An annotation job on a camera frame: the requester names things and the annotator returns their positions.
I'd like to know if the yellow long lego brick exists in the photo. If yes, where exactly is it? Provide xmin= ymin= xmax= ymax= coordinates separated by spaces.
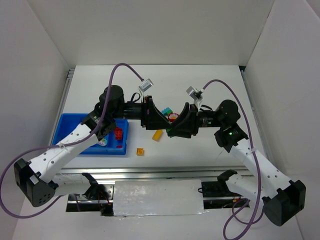
xmin=152 ymin=129 xmax=163 ymax=142

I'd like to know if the teal and green lego stack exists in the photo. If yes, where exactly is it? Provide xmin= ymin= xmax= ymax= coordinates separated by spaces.
xmin=161 ymin=107 xmax=173 ymax=117

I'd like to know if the red flower print lego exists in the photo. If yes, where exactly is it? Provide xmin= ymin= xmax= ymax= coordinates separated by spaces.
xmin=168 ymin=113 xmax=179 ymax=123

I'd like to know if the small orange lego plate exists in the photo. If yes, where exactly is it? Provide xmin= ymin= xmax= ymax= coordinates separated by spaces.
xmin=136 ymin=148 xmax=144 ymax=156

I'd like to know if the red square lego brick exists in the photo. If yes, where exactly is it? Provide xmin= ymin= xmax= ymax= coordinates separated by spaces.
xmin=113 ymin=127 xmax=124 ymax=141

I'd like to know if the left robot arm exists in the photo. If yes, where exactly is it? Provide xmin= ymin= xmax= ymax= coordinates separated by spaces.
xmin=13 ymin=85 xmax=171 ymax=207

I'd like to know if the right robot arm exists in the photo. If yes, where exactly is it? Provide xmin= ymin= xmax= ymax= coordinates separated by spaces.
xmin=167 ymin=99 xmax=306 ymax=227

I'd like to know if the blue compartment tray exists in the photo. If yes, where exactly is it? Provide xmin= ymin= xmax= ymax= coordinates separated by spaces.
xmin=52 ymin=113 xmax=129 ymax=155

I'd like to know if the white foil cover plate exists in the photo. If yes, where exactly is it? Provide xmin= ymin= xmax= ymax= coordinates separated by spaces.
xmin=113 ymin=179 xmax=205 ymax=217

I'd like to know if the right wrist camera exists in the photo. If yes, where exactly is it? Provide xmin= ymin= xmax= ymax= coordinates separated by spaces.
xmin=186 ymin=86 xmax=204 ymax=110

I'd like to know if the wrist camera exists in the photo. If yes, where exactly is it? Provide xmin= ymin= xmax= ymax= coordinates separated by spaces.
xmin=186 ymin=86 xmax=204 ymax=110
xmin=138 ymin=78 xmax=154 ymax=99

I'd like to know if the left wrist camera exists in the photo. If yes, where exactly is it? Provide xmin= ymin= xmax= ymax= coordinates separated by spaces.
xmin=138 ymin=78 xmax=154 ymax=99

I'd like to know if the aluminium rail frame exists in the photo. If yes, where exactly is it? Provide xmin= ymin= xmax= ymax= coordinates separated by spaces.
xmin=60 ymin=166 xmax=252 ymax=182

